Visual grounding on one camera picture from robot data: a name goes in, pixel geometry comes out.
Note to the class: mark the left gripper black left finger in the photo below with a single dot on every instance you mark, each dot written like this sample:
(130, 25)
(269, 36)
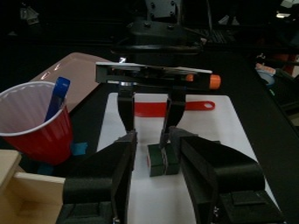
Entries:
(98, 175)

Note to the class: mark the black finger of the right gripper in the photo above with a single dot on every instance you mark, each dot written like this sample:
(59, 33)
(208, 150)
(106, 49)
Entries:
(126, 108)
(176, 110)

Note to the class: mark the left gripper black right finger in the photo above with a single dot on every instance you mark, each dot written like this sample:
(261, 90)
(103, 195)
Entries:
(222, 175)

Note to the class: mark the green toy sushi piece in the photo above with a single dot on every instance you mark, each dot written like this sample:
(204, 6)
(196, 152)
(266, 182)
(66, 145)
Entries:
(157, 162)

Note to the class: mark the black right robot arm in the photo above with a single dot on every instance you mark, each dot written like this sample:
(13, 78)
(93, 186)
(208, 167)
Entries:
(164, 8)

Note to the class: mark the red toy knife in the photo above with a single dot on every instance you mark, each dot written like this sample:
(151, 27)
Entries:
(150, 110)

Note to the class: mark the pink plate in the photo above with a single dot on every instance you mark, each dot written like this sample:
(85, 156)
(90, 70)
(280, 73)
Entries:
(78, 75)

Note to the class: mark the blue tape piece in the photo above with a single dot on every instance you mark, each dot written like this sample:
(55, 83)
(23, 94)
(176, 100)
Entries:
(79, 148)
(46, 169)

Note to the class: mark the orange and black cylinder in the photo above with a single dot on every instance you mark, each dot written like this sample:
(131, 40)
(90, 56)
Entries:
(216, 81)

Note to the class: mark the black keyboard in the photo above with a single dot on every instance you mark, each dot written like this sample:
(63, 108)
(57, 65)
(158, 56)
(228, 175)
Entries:
(214, 35)

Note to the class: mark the blue plastic stick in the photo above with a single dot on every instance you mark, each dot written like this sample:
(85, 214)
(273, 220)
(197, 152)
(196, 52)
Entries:
(58, 93)

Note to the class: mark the red plastic cup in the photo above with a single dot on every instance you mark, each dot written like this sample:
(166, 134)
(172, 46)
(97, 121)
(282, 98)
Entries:
(43, 140)

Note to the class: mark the light wooden box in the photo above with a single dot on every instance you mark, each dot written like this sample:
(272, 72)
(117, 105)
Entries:
(31, 198)

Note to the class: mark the white and blue round object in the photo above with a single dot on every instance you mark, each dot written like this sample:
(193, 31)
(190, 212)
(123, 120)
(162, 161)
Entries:
(266, 74)

